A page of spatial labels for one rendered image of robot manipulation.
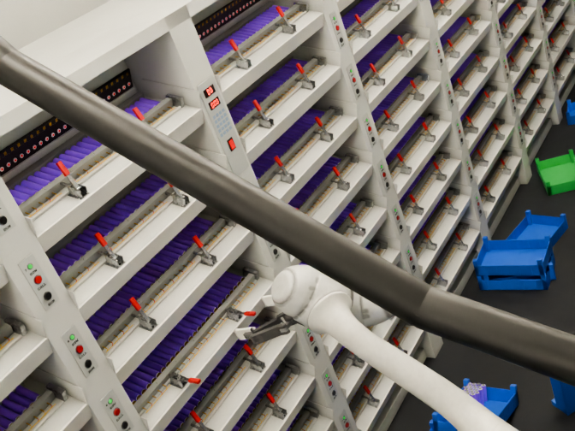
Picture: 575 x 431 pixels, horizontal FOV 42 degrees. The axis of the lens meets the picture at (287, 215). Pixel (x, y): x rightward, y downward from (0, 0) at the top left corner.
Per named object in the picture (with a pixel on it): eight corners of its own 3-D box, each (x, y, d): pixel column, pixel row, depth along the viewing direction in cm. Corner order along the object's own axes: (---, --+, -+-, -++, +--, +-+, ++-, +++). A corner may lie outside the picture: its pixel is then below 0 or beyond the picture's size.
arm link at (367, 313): (350, 286, 172) (311, 276, 163) (406, 277, 162) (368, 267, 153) (350, 333, 169) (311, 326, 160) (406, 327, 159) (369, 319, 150)
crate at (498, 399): (466, 397, 285) (464, 377, 283) (518, 404, 273) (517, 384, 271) (434, 434, 261) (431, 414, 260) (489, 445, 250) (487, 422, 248)
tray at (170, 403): (275, 292, 224) (274, 268, 219) (152, 444, 183) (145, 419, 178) (221, 274, 233) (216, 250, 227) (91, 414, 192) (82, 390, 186)
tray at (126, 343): (254, 240, 216) (249, 201, 208) (119, 386, 175) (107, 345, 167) (197, 222, 225) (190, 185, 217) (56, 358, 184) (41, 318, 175)
